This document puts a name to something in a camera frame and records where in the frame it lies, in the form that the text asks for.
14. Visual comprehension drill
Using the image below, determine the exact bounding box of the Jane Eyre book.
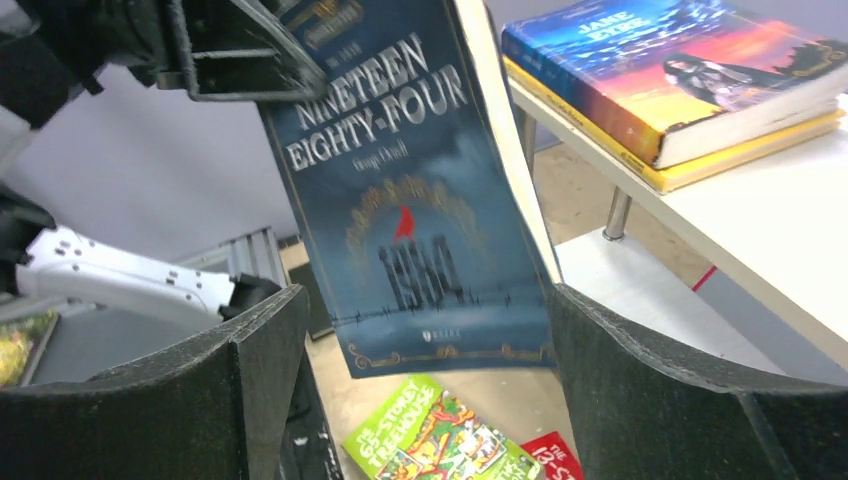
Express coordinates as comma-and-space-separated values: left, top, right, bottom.
501, 1, 847, 169

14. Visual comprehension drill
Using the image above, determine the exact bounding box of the green 65-Storey Treehouse book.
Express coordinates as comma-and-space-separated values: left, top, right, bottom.
342, 374, 543, 480

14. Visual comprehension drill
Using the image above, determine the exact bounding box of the yellow book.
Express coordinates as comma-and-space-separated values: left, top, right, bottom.
503, 58, 846, 195

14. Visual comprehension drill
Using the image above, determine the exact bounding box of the Nineteen Eighty-Four blue book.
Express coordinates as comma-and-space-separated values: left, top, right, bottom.
260, 0, 561, 378

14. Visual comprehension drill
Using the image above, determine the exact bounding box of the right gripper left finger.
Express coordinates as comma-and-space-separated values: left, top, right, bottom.
1, 285, 309, 479

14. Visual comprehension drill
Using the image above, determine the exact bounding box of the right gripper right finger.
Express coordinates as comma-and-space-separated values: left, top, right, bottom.
549, 284, 847, 479

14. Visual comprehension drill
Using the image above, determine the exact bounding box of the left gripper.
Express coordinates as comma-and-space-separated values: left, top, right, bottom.
1, 0, 328, 129

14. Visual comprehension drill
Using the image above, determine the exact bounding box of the yellow-green book on floor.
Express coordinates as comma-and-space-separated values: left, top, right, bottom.
1, 311, 61, 389

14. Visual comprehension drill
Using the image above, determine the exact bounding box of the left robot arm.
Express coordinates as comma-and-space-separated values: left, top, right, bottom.
1, 1, 327, 322

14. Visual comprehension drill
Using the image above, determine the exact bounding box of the red 13-Storey Treehouse book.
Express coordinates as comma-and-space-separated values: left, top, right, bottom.
521, 431, 584, 480

